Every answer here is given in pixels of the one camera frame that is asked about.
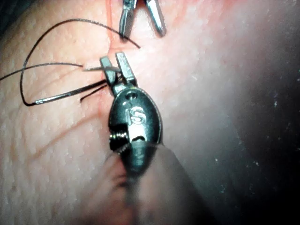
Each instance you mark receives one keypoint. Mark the black stitching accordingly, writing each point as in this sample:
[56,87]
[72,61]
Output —
[92,93]

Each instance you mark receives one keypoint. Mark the left arm needle driver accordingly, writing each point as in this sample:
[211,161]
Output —
[138,117]

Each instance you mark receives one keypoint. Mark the left arm needle driver jaw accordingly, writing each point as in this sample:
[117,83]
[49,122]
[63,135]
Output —
[109,73]
[126,70]

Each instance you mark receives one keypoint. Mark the right arm needle driver jaw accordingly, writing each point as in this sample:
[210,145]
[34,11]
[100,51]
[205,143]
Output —
[126,21]
[156,18]

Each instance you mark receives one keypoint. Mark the tissue pad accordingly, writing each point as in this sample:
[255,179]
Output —
[58,152]

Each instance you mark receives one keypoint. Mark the black thread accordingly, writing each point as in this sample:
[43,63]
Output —
[30,52]

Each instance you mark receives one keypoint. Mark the curved steel needle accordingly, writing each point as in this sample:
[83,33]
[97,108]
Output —
[58,96]

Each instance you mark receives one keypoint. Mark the dark left arm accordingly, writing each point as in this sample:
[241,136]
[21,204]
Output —
[152,199]

